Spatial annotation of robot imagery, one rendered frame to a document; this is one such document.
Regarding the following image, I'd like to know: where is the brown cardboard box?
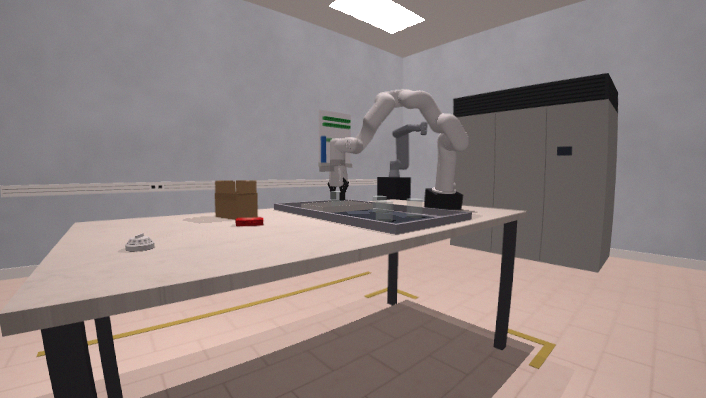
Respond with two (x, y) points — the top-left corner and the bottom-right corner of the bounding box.
(215, 180), (258, 220)

